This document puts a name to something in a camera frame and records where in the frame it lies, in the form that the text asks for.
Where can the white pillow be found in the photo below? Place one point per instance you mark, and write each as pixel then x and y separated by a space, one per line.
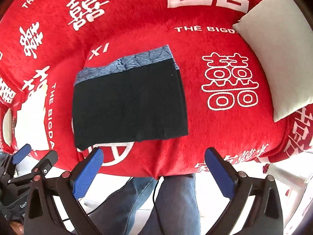
pixel 276 53

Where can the white furniture piece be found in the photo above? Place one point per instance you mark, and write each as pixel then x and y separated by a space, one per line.
pixel 291 183

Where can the red printed blanket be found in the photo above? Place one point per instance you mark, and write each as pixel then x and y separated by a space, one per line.
pixel 151 17

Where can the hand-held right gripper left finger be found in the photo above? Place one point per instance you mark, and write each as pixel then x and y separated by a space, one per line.
pixel 89 171

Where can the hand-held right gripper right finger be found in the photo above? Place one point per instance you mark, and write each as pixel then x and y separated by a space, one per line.
pixel 220 173

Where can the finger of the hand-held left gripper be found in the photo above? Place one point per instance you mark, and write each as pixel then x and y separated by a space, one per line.
pixel 47 161
pixel 21 154

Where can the black pants with patterned waistband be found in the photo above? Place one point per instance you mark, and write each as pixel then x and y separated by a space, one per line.
pixel 129 102

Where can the person's right leg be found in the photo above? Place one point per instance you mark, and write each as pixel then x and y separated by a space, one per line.
pixel 178 200

